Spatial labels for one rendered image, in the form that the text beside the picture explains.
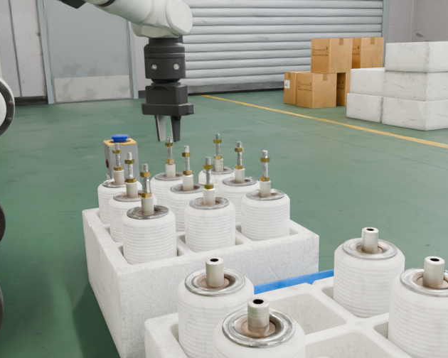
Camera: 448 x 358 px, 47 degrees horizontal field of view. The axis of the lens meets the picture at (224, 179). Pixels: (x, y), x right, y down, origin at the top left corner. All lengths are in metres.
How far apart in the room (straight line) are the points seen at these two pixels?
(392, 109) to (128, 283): 2.97
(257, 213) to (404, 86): 2.70
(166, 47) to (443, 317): 0.74
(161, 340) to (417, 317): 0.31
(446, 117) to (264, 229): 2.70
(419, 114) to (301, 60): 3.56
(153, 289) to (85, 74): 5.21
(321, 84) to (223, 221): 3.80
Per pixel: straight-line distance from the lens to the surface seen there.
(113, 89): 6.06
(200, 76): 6.27
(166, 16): 1.05
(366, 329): 0.70
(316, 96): 4.65
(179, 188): 1.07
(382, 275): 0.73
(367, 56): 4.95
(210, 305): 0.61
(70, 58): 5.99
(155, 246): 0.90
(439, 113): 3.53
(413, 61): 3.51
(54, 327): 1.12
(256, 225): 0.98
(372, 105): 3.83
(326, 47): 4.74
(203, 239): 0.93
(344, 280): 0.74
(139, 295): 0.89
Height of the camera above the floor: 0.53
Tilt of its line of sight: 14 degrees down
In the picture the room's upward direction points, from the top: 2 degrees counter-clockwise
